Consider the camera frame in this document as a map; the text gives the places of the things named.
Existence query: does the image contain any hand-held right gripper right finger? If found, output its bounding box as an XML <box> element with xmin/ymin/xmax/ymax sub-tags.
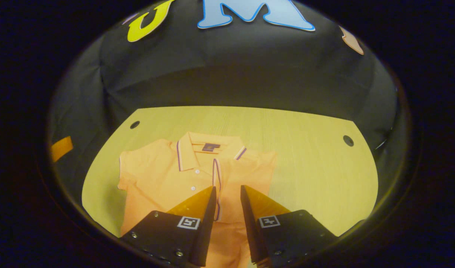
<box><xmin>240</xmin><ymin>185</ymin><xmax>340</xmax><ymax>268</ymax></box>

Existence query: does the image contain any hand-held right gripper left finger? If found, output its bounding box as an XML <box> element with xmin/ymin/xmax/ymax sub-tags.
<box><xmin>120</xmin><ymin>186</ymin><xmax>217</xmax><ymax>268</ymax></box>

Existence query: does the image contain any orange T-shirt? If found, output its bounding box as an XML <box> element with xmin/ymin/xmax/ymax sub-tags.
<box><xmin>118</xmin><ymin>131</ymin><xmax>279</xmax><ymax>268</ymax></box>

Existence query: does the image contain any black backdrop cloth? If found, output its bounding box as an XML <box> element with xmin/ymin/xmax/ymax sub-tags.
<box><xmin>49</xmin><ymin>0</ymin><xmax>404</xmax><ymax>239</ymax></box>

